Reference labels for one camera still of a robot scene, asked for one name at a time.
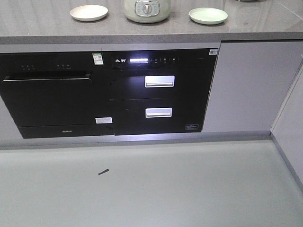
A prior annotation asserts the light green round plate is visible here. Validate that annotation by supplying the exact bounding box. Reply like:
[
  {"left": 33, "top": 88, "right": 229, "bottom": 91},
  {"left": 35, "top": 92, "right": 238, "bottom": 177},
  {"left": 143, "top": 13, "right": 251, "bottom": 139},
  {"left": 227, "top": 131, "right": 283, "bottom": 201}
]
[{"left": 189, "top": 8, "right": 228, "bottom": 25}]

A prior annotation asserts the beige round plate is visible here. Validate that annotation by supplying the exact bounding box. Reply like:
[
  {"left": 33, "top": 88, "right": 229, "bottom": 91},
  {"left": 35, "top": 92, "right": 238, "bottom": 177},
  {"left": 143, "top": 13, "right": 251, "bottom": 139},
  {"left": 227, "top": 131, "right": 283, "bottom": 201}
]
[{"left": 70, "top": 5, "right": 108, "bottom": 22}]

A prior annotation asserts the black disinfection cabinet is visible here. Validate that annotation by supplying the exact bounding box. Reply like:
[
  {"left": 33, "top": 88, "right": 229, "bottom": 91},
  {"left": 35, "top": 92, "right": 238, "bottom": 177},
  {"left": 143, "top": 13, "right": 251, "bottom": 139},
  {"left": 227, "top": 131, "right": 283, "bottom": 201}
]
[{"left": 103, "top": 48, "right": 218, "bottom": 135}]

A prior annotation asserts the green energy label sticker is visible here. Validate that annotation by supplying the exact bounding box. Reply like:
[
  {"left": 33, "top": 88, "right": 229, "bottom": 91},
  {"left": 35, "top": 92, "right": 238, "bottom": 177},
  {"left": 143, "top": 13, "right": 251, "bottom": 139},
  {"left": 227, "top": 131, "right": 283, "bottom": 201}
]
[{"left": 92, "top": 53, "right": 104, "bottom": 65}]

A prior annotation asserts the green electric cooking pot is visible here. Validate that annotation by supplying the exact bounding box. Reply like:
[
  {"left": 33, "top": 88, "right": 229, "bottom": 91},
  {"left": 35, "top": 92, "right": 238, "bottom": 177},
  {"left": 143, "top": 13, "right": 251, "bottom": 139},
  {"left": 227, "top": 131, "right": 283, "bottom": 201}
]
[{"left": 123, "top": 0, "right": 171, "bottom": 23}]

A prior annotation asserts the grey cabinet door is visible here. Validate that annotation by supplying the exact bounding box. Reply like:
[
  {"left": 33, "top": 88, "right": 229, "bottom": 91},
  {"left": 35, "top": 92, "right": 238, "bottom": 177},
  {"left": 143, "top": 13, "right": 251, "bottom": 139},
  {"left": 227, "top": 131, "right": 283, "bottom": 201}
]
[{"left": 203, "top": 41, "right": 303, "bottom": 132}]

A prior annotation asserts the grey side cabinet panel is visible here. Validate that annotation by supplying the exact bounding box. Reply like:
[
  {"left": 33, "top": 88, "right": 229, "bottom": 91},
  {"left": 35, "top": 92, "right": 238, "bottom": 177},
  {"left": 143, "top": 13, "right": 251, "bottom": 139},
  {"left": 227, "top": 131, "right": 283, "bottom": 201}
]
[{"left": 270, "top": 68, "right": 303, "bottom": 185}]

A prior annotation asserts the lower silver drawer handle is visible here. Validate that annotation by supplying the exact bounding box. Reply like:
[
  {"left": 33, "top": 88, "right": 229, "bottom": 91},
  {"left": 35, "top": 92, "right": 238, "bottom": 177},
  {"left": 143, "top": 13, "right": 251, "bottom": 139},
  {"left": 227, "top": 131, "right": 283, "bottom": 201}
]
[{"left": 145, "top": 107, "right": 172, "bottom": 118}]

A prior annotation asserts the silver drawer handle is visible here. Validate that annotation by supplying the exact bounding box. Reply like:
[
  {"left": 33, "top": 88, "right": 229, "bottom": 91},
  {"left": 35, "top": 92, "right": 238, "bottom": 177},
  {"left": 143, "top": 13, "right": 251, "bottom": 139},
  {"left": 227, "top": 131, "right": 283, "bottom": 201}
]
[
  {"left": 145, "top": 107, "right": 172, "bottom": 118},
  {"left": 144, "top": 75, "right": 175, "bottom": 88}
]

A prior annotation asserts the upper silver drawer handle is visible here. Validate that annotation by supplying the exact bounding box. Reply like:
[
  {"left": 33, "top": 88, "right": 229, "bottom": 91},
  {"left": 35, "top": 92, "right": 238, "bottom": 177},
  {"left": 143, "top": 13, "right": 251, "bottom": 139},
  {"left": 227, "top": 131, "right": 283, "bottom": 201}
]
[{"left": 144, "top": 75, "right": 175, "bottom": 88}]

